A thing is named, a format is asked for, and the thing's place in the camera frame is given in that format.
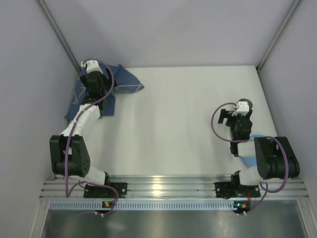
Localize beige cup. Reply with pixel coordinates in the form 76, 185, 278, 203
239, 98, 253, 110

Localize blue cloth placemat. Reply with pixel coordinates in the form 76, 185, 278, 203
64, 64, 144, 120

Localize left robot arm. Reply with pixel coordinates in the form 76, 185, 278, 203
50, 69, 114, 185

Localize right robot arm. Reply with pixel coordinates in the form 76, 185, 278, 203
218, 109, 300, 186

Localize blue plastic plate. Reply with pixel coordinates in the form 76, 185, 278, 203
242, 134, 264, 167

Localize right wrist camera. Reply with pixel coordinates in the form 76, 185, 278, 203
232, 101, 250, 117

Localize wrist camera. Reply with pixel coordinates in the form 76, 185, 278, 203
81, 59, 103, 73
232, 101, 250, 117

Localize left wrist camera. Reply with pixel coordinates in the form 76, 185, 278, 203
81, 59, 103, 73

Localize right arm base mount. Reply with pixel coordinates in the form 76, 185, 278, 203
214, 181, 261, 199

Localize left frame post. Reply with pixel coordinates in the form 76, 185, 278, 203
35, 0, 80, 73

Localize frame post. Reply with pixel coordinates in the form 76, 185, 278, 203
35, 0, 80, 73
256, 0, 303, 74

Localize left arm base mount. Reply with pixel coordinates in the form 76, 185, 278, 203
83, 182, 128, 198

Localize aluminium rail beam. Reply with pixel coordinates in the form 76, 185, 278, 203
39, 175, 309, 200

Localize perforated cable duct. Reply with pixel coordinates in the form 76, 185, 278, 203
50, 200, 249, 211

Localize right frame post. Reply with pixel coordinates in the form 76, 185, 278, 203
256, 0, 303, 74

